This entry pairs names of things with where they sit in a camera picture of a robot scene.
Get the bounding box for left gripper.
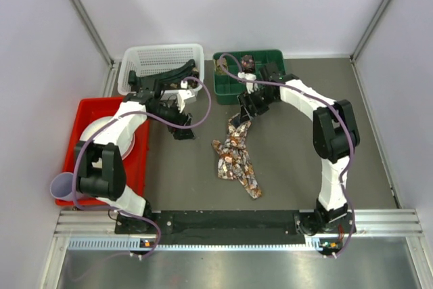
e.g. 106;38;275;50
150;99;196;140

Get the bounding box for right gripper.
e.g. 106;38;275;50
238;87;278;125

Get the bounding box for brown floral patterned tie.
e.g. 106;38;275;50
212;113;263;200

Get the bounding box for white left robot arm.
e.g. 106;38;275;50
72;79;196;233

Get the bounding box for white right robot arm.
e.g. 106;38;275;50
236;63;360;236

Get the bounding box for green compartment tray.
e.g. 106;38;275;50
212;49;293;105

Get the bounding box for rolled olive tie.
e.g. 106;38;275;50
215;58;228;76

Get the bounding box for dark floral tie in basket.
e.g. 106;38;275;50
162;67;200;92

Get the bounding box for rolled dark floral tie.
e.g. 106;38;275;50
241;54;255;74

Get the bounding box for red plastic bin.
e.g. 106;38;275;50
55;97;150;206

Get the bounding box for dark green tie in basket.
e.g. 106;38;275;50
127;59;196;91

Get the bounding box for white perforated plastic basket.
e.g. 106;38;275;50
117;43;204;95

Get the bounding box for white plate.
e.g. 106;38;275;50
79;116;135;160

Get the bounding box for lavender plastic cup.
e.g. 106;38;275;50
49;172;73;201

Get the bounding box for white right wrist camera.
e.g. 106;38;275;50
237;72;258;94

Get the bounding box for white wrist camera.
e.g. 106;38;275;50
237;72;258;94
176;81;196;113

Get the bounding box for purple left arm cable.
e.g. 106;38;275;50
70;77;212;259

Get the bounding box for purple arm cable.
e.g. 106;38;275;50
219;52;356;259
70;77;212;259

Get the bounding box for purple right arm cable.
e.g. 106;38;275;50
219;52;356;259

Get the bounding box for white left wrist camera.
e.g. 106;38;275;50
176;81;196;113

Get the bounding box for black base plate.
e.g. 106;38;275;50
114;209;357;245

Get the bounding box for aluminium frame rail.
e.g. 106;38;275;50
54;209;423;253

